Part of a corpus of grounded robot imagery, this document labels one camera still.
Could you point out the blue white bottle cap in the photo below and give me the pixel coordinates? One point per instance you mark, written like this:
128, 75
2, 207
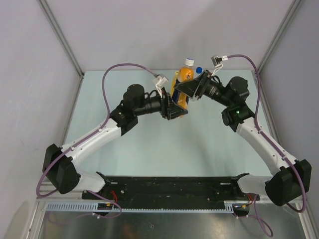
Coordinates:
189, 62

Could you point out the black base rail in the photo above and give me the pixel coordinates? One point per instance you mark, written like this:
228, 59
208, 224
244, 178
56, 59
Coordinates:
173, 193

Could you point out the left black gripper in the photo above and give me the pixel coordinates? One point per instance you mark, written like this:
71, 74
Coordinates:
169, 109

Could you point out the orange Pocari Sweat bottle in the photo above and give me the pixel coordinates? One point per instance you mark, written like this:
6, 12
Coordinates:
185, 73

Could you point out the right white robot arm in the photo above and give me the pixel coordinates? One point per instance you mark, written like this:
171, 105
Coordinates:
290, 177

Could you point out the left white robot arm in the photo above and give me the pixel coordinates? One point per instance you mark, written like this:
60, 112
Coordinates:
61, 163

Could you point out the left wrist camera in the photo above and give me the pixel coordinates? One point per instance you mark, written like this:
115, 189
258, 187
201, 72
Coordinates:
159, 81

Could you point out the yellow juice bottle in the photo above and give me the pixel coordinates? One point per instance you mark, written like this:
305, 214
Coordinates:
175, 80

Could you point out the clear Pepsi bottle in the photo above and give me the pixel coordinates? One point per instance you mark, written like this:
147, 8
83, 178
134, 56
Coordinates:
198, 70

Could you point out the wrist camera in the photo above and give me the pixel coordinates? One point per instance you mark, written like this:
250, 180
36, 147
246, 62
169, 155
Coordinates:
218, 62
159, 81

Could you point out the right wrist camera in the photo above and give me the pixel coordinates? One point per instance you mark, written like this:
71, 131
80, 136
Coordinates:
218, 62

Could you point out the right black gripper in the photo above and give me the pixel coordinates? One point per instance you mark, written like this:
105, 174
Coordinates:
196, 87

